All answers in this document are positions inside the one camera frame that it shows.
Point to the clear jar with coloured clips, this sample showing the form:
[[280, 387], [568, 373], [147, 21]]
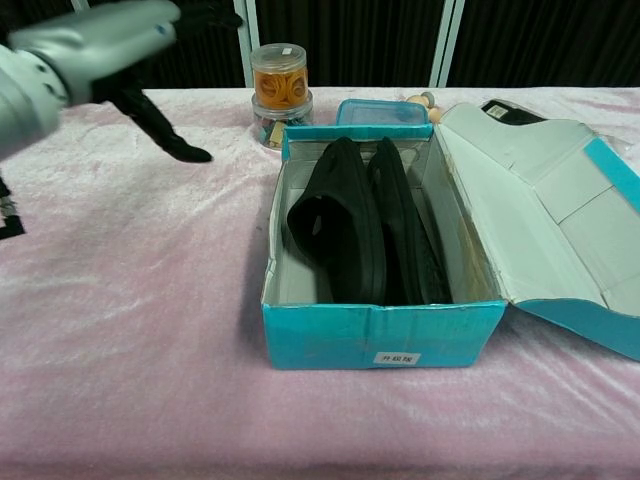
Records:
[[282, 122]]

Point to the blue-rimmed clear plastic container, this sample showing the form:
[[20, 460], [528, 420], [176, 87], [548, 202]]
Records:
[[380, 112]]

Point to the white partition frame post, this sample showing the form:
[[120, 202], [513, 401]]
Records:
[[445, 45], [245, 55], [82, 5]]

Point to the pink plush table cloth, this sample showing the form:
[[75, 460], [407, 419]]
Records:
[[150, 310]]

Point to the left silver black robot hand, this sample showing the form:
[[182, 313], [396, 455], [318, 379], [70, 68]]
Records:
[[100, 45]]

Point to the clear jar with orange bands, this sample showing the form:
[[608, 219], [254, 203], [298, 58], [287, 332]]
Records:
[[279, 80]]

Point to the black slipper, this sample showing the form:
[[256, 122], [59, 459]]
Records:
[[405, 225], [335, 225]]

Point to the teal cardboard shoe box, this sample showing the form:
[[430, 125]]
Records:
[[380, 335]]

